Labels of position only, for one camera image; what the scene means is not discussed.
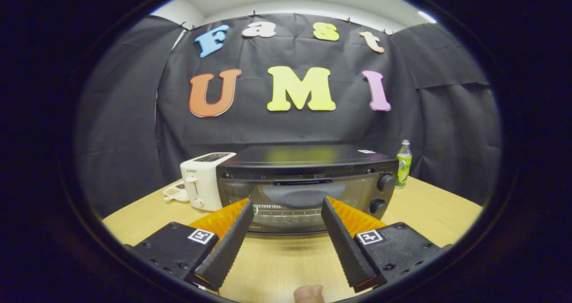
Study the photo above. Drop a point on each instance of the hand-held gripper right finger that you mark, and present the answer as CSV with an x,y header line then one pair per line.
x,y
346,249

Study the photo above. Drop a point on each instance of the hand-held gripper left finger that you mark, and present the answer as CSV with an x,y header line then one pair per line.
x,y
225,249

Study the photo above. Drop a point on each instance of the black toaster oven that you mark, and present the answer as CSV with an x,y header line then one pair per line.
x,y
304,157

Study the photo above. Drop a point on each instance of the white bread toaster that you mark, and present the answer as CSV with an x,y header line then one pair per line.
x,y
203,182

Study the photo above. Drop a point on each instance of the small white snack dish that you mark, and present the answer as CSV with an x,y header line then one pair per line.
x,y
175,192

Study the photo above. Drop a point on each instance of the green label plastic bottle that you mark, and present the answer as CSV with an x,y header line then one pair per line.
x,y
403,166

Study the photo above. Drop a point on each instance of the small ceiling light panel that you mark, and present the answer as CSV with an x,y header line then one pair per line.
x,y
426,17

